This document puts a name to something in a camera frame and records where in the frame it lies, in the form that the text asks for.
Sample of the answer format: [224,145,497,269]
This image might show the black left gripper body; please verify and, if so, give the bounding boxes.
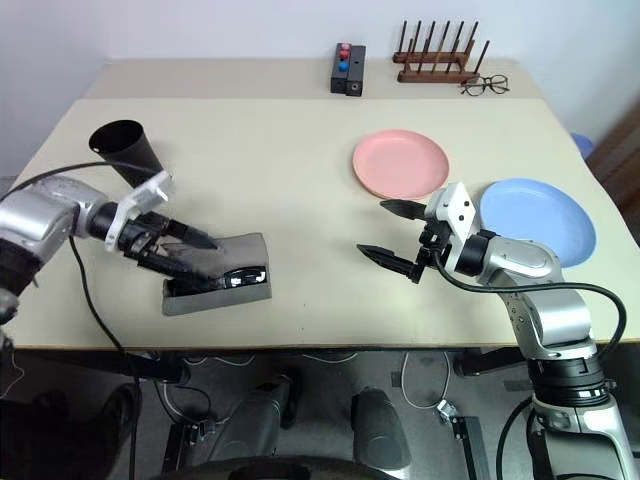
[121,212,172,272]

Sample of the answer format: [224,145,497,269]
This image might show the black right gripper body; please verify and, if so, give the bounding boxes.
[413,218,454,275]

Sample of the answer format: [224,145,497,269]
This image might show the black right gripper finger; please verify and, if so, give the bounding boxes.
[356,243,424,286]
[379,198,429,221]

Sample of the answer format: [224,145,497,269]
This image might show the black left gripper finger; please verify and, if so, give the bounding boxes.
[142,249,224,283]
[167,222,220,251]

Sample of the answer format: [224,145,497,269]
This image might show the grey glasses case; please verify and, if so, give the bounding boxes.
[160,231,274,317]

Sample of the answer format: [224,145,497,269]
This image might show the black sunglasses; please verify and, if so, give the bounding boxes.
[164,239,269,297]

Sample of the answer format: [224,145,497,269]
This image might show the pink plate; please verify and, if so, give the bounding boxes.
[352,129,451,199]

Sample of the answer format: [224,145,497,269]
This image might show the black plastic cup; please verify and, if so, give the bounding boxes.
[88,119,169,190]

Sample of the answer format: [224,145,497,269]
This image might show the blue plate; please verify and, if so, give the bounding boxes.
[479,178,598,269]

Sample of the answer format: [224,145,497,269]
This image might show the wooden peg rack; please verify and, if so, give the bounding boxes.
[392,19,492,85]

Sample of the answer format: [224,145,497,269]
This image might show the dark-rimmed clear eyeglasses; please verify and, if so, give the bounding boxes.
[459,74,511,97]

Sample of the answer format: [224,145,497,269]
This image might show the black box with coloured buttons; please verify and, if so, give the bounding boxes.
[329,43,354,95]

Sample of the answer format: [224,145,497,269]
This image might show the metal caster wheel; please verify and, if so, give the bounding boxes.
[435,398,464,427]

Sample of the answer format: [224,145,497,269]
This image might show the dark rounded shape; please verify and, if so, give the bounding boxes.
[351,388,414,472]

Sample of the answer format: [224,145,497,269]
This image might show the blue plastic bin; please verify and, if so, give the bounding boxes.
[571,132,596,157]

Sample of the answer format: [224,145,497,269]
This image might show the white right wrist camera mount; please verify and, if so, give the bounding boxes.
[424,181,482,274]

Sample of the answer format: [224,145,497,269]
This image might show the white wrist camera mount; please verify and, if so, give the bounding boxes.
[424,181,482,274]
[104,169,174,251]

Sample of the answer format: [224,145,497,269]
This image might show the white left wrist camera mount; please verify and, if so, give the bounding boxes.
[104,169,174,251]

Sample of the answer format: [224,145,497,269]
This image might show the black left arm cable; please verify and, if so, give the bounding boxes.
[0,162,144,480]

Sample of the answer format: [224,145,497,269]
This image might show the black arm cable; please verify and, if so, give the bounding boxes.
[433,248,629,357]
[0,162,144,480]

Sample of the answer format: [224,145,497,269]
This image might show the white floor cable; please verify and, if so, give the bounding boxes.
[399,352,454,409]

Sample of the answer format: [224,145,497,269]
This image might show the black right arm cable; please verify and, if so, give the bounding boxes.
[433,248,629,357]

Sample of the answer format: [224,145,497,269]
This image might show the black table frame bar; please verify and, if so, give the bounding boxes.
[452,347,532,377]

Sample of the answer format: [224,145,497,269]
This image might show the black metal bracket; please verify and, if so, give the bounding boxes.
[452,414,489,480]

